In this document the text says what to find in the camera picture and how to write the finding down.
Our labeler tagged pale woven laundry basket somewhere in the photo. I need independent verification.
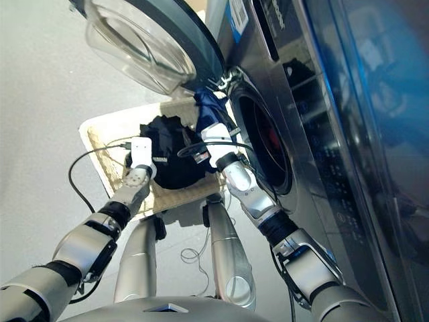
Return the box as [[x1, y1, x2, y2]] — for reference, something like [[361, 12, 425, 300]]
[[78, 97, 232, 221]]

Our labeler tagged silver robot leg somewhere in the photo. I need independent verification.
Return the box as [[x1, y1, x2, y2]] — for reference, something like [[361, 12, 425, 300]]
[[202, 197, 257, 311], [113, 217, 158, 303]]

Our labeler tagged grey washing machine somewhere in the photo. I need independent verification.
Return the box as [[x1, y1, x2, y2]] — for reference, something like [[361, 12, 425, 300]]
[[204, 0, 429, 322]]

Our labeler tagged navy blue cloth garment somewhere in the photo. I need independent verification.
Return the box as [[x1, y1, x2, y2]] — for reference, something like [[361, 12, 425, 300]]
[[193, 87, 235, 135]]

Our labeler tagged round glass washing machine door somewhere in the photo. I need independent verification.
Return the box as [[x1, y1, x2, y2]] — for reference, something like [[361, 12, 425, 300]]
[[68, 0, 227, 98]]

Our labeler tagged thin grey floor cable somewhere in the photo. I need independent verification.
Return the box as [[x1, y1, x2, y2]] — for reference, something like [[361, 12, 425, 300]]
[[180, 197, 235, 298]]

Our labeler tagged black cloth garment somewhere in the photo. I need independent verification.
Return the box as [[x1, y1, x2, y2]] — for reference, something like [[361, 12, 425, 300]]
[[123, 114, 219, 191]]

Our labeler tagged blue white energy label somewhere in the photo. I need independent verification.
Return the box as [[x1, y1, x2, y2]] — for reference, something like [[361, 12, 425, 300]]
[[227, 0, 249, 44]]

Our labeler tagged grey robot torso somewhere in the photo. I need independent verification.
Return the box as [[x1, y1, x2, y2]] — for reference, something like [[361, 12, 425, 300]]
[[62, 297, 269, 322]]

